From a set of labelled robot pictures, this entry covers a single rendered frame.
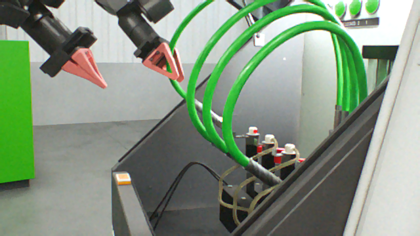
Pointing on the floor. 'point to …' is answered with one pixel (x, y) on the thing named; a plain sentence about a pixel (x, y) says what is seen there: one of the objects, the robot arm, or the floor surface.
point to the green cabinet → (16, 115)
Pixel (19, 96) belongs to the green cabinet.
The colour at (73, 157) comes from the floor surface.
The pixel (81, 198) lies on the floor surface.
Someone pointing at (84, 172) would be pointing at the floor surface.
